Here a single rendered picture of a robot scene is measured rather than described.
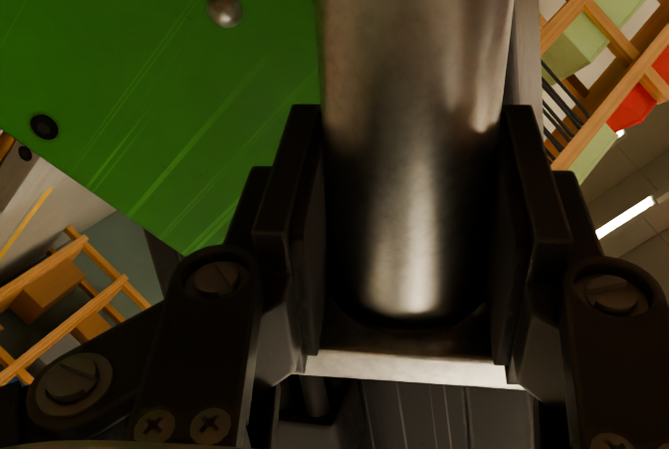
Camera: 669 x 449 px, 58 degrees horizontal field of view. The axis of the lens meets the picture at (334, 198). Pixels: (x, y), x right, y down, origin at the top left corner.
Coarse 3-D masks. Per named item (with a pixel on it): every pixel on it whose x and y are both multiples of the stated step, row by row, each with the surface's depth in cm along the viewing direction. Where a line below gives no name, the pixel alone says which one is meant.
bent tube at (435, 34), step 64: (320, 0) 9; (384, 0) 8; (448, 0) 8; (512, 0) 9; (320, 64) 9; (384, 64) 8; (448, 64) 8; (384, 128) 9; (448, 128) 9; (384, 192) 10; (448, 192) 10; (384, 256) 10; (448, 256) 10; (384, 320) 11; (448, 320) 11; (448, 384) 11
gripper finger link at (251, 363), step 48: (192, 288) 8; (240, 288) 8; (192, 336) 7; (240, 336) 7; (144, 384) 7; (192, 384) 7; (240, 384) 7; (144, 432) 6; (192, 432) 6; (240, 432) 6
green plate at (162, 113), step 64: (0, 0) 19; (64, 0) 19; (128, 0) 18; (192, 0) 18; (256, 0) 18; (0, 64) 20; (64, 64) 20; (128, 64) 20; (192, 64) 19; (256, 64) 19; (0, 128) 22; (64, 128) 21; (128, 128) 21; (192, 128) 21; (256, 128) 20; (128, 192) 22; (192, 192) 22
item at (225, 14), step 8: (208, 0) 18; (216, 0) 18; (224, 0) 18; (232, 0) 18; (208, 8) 18; (216, 8) 18; (224, 8) 18; (232, 8) 18; (240, 8) 18; (216, 16) 18; (224, 16) 18; (232, 16) 18; (240, 16) 18; (216, 24) 18; (224, 24) 18; (232, 24) 18
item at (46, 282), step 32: (64, 256) 604; (96, 256) 630; (0, 288) 534; (32, 288) 568; (64, 288) 591; (128, 288) 634; (32, 320) 576; (96, 320) 594; (0, 352) 504; (32, 352) 518; (64, 352) 546; (0, 384) 490
